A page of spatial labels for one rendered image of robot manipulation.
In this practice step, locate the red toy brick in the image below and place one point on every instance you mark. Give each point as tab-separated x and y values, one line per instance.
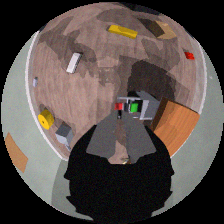
189	55

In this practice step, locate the yellow flat bar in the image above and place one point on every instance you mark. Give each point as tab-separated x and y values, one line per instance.
123	31

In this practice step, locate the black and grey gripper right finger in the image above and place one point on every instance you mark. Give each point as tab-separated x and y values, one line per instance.
142	141

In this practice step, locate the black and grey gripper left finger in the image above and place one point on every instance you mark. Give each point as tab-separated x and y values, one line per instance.
99	141

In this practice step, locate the yellow cylinder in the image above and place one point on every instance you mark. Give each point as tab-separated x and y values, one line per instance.
46	119

